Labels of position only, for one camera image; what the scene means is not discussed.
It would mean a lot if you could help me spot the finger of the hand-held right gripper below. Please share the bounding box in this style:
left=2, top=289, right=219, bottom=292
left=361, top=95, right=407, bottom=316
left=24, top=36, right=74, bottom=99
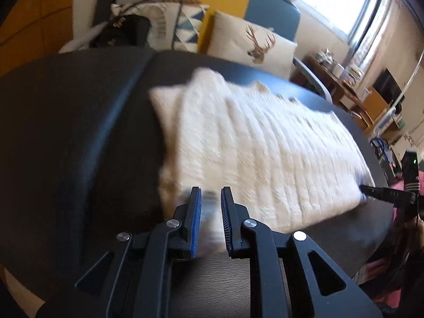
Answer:
left=359, top=185, right=416, bottom=206

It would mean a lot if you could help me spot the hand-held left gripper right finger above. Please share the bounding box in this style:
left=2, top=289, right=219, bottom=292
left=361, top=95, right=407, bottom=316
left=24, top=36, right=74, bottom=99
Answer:
left=221, top=186, right=383, bottom=318

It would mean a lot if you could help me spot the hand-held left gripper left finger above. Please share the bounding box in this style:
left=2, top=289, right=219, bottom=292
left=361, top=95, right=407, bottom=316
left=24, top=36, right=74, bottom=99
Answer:
left=74, top=186, right=202, bottom=318

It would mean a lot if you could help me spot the cream knit sweater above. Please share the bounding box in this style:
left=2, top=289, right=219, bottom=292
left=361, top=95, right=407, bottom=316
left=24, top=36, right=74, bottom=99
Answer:
left=149, top=67, right=376, bottom=252

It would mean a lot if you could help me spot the wooden folding table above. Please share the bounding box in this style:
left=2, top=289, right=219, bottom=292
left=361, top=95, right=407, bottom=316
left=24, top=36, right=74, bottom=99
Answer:
left=359, top=88, right=390, bottom=123

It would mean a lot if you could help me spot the magenta bed cover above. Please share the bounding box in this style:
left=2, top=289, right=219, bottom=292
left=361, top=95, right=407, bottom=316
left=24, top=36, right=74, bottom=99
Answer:
left=356, top=172, right=424, bottom=308

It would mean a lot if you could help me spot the white pole stand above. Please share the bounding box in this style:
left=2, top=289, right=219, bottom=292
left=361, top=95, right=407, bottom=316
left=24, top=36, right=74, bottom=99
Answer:
left=374, top=50, right=424, bottom=133

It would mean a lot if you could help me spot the black television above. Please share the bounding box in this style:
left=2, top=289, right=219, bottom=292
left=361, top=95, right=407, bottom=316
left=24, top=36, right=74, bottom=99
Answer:
left=373, top=68, right=401, bottom=101

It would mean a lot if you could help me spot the dark wooden side table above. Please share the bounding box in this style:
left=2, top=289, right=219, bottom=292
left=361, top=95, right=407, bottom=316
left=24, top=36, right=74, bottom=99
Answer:
left=291, top=55, right=365, bottom=113

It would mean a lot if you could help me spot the white lace curtain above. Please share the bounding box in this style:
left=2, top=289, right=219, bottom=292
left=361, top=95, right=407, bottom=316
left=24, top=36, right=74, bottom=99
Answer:
left=346, top=0, right=424, bottom=83

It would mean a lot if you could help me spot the bright window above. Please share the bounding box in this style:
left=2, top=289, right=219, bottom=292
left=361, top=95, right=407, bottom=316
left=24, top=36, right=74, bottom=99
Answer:
left=296, top=0, right=386, bottom=38

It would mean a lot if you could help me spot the deer print pillow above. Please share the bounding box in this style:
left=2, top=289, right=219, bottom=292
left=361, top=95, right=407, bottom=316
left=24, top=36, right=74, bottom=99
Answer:
left=207, top=10, right=298, bottom=80

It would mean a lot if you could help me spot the triangle pattern pillow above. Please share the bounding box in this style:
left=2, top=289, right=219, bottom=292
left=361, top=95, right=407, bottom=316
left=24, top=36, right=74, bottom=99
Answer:
left=111, top=2, right=211, bottom=54

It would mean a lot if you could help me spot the black handbag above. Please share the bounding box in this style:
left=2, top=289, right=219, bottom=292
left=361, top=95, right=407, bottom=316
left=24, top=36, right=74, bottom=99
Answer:
left=89, top=15, right=151, bottom=48

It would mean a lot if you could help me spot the orange wooden wardrobe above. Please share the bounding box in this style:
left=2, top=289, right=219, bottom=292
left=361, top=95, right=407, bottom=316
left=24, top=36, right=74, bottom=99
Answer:
left=0, top=0, right=77, bottom=77

